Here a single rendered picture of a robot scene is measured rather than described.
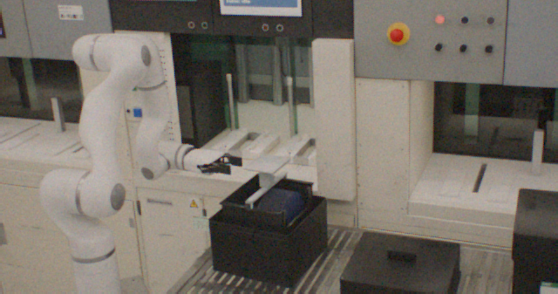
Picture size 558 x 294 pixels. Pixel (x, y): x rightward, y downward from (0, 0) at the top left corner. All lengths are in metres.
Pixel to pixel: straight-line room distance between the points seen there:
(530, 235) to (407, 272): 0.34
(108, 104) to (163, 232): 0.97
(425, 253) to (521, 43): 0.65
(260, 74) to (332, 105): 1.18
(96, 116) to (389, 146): 0.93
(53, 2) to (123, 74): 0.83
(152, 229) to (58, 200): 0.94
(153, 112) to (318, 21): 0.58
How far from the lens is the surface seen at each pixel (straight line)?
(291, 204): 2.20
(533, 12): 2.16
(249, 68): 3.46
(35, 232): 3.25
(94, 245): 2.02
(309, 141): 2.87
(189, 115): 2.89
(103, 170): 1.94
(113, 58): 2.02
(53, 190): 2.00
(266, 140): 2.88
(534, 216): 2.05
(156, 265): 2.96
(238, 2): 2.39
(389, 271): 2.05
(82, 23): 2.72
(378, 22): 2.24
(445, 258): 2.13
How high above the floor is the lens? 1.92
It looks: 20 degrees down
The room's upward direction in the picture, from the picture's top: 3 degrees counter-clockwise
